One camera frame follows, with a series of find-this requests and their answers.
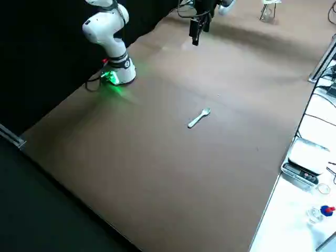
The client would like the black base cable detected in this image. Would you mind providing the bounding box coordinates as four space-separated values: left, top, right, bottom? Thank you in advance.
85 73 106 92

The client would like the silver digital scale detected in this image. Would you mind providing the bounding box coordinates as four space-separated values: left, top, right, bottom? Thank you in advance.
280 138 331 189

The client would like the black power cable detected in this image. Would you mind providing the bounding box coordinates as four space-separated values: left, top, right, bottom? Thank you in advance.
296 67 336 140

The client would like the small pale mint spoon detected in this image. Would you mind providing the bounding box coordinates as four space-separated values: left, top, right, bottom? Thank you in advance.
187 107 212 129

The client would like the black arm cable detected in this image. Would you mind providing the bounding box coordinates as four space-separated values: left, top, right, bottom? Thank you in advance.
177 0 196 19

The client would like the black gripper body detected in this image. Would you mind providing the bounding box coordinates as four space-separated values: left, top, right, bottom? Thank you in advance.
194 0 219 17

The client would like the small clear glass jar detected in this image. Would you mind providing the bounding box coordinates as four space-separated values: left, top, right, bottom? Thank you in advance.
306 206 324 224

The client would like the aluminium profile post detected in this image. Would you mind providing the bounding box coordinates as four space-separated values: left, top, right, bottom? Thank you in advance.
307 35 336 84
0 122 27 150

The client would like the blue and red rubber bulb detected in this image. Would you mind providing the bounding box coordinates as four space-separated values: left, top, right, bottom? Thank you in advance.
319 204 336 217

